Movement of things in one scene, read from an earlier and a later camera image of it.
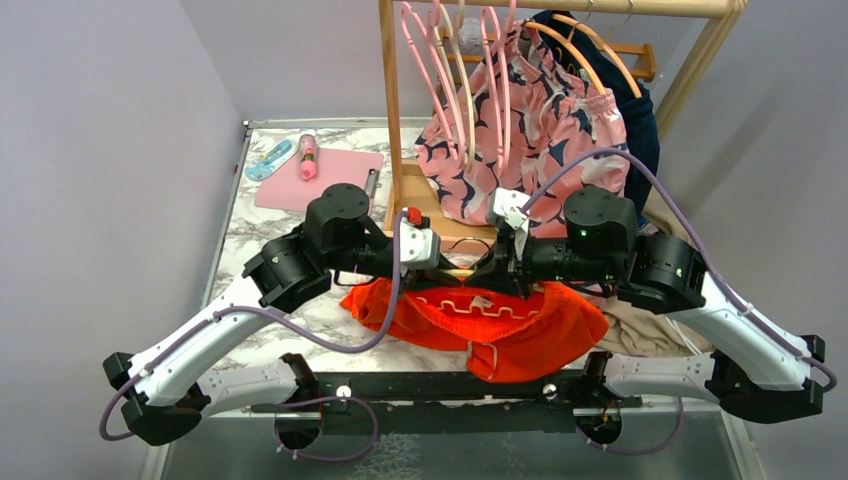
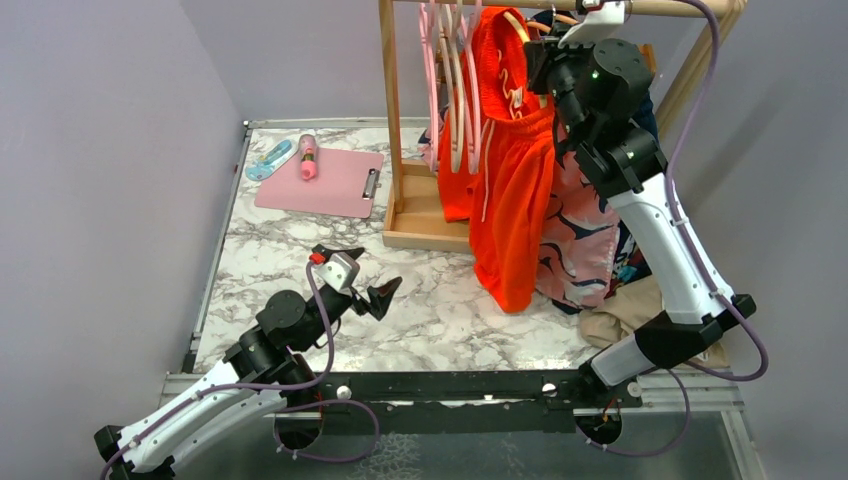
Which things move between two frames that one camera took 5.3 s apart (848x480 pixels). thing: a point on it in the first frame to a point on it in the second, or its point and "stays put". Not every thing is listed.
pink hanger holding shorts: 512,4 to 472,103
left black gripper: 417,279 to 380,298
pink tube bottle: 308,147 stays put
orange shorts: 513,334 to 496,161
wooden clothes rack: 414,202 stays put
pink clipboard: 287,190 stays put
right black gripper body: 547,258 to 559,70
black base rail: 444,402 stays put
